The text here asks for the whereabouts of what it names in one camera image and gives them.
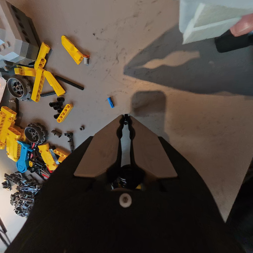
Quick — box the person's right hand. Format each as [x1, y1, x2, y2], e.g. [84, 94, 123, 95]
[231, 14, 253, 37]

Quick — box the short yellow toy beam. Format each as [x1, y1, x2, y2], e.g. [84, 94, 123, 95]
[56, 103, 74, 123]

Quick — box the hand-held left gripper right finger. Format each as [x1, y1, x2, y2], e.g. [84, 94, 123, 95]
[127, 115, 177, 179]

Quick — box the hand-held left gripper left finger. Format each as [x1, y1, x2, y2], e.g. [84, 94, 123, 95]
[74, 115, 125, 178]

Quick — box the grey toy battery hub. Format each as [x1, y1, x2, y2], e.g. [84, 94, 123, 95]
[0, 0, 41, 68]

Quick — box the pile of loose toy bricks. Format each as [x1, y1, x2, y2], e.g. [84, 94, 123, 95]
[0, 35, 90, 218]

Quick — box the grey desk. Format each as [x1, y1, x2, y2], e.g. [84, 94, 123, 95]
[0, 0, 253, 245]

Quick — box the grey toy wheel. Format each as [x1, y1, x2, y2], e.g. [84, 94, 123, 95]
[7, 77, 32, 100]

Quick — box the blue curved toy panel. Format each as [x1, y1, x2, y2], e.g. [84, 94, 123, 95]
[16, 140, 34, 173]

